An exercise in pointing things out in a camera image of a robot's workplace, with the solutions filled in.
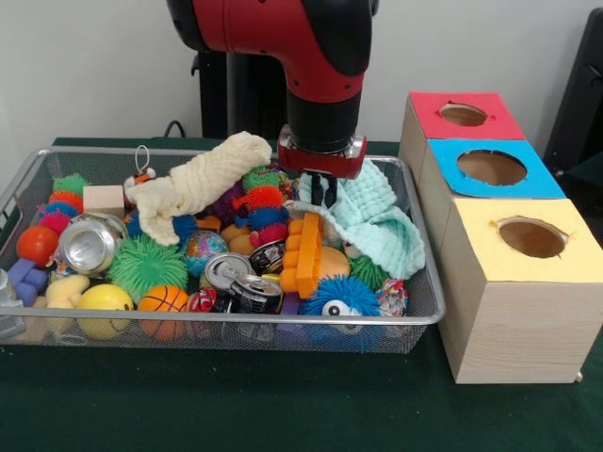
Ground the black drink can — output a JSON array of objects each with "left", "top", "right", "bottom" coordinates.
[{"left": 229, "top": 273, "right": 284, "bottom": 315}]

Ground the striped orange tiger toy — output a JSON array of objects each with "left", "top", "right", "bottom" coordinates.
[{"left": 122, "top": 168, "right": 158, "bottom": 189}]

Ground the shallow clear mesh bin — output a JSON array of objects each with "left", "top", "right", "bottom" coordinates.
[{"left": 0, "top": 146, "right": 448, "bottom": 354}]

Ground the light green spiky ball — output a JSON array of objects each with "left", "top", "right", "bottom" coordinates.
[{"left": 106, "top": 235, "right": 189, "bottom": 302}]

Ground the long orange toy brick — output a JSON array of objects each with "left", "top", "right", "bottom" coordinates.
[{"left": 280, "top": 213, "right": 326, "bottom": 299}]

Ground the small yellow rubber duck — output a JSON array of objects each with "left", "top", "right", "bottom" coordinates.
[{"left": 41, "top": 274, "right": 91, "bottom": 312}]

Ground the pale blue waffle cloth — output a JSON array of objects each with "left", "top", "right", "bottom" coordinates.
[{"left": 285, "top": 160, "right": 427, "bottom": 281}]

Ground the plain wooden cube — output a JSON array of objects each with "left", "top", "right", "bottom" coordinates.
[{"left": 82, "top": 186, "right": 127, "bottom": 219}]

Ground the dark green table cloth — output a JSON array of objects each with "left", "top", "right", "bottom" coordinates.
[{"left": 0, "top": 137, "right": 603, "bottom": 452}]

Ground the plain red ball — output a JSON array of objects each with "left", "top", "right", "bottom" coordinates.
[{"left": 16, "top": 226, "right": 59, "bottom": 267}]

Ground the small orange basketball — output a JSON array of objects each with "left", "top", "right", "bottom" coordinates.
[{"left": 138, "top": 285, "right": 189, "bottom": 341}]

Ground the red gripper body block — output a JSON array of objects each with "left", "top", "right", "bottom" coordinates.
[{"left": 277, "top": 125, "right": 368, "bottom": 180}]

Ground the cream yellow knitted cloth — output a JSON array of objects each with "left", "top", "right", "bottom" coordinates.
[{"left": 125, "top": 131, "right": 273, "bottom": 247}]

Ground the small blue globe ball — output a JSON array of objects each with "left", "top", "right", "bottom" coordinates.
[{"left": 185, "top": 231, "right": 230, "bottom": 278}]

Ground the blue spiky ball with eyes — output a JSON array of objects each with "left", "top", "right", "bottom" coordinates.
[{"left": 301, "top": 274, "right": 382, "bottom": 349}]

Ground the silver drink can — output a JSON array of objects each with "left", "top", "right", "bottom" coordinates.
[{"left": 203, "top": 252, "right": 253, "bottom": 291}]

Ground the crushed shiny silver can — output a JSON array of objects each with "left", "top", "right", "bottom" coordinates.
[{"left": 57, "top": 213, "right": 129, "bottom": 277}]

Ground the wooden box with three holes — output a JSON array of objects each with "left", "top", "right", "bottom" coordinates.
[{"left": 399, "top": 91, "right": 603, "bottom": 384}]

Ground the black upright panel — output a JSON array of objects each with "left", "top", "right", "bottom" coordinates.
[{"left": 546, "top": 8, "right": 603, "bottom": 175}]

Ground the yellow smiley ball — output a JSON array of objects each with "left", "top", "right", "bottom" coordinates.
[{"left": 75, "top": 284, "right": 135, "bottom": 340}]

